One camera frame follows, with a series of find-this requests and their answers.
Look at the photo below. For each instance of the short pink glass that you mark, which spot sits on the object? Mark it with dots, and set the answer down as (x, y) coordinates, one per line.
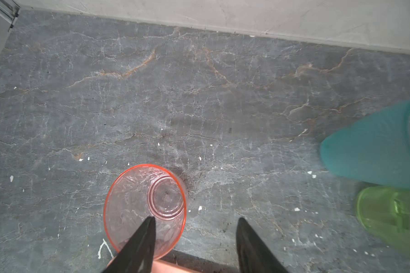
(142, 191)

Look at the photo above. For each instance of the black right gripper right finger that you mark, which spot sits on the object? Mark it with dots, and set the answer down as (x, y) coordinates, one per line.
(253, 254)

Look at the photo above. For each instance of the pink plastic tray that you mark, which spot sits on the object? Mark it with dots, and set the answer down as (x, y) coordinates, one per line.
(171, 268)

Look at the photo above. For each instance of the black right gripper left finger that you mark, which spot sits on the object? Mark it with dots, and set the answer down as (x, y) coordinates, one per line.
(143, 240)

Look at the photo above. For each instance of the teal dimpled glass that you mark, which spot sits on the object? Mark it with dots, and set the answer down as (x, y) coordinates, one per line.
(375, 149)

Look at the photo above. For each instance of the short green glass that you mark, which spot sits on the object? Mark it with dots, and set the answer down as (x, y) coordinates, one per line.
(385, 213)

